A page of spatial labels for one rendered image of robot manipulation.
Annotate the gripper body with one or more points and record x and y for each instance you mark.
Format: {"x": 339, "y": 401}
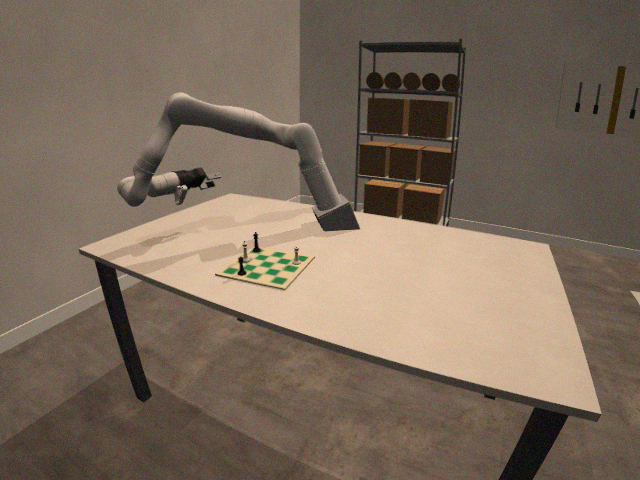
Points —
{"x": 177, "y": 182}

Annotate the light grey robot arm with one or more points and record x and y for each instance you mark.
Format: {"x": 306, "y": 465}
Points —
{"x": 183, "y": 109}

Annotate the green and cream chessboard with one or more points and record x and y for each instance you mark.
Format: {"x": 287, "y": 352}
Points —
{"x": 269, "y": 267}

